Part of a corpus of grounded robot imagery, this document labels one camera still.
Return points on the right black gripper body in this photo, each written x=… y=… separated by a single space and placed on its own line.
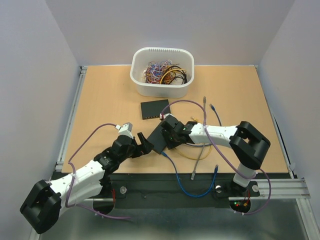
x=170 y=138

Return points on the white plastic tub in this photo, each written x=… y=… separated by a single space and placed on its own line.
x=162 y=72

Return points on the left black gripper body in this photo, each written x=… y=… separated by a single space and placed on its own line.
x=133 y=151

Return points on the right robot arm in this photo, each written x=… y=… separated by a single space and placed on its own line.
x=249 y=145

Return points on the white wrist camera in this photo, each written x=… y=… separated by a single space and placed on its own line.
x=125 y=129
x=163 y=116

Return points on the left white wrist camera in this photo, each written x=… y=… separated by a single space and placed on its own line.
x=125 y=129

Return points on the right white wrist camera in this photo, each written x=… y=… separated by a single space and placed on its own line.
x=163 y=116

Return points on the black network switch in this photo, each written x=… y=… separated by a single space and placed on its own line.
x=152 y=109
x=156 y=138

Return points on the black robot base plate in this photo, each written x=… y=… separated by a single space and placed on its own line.
x=170 y=191

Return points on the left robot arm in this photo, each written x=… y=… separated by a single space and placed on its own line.
x=48 y=200

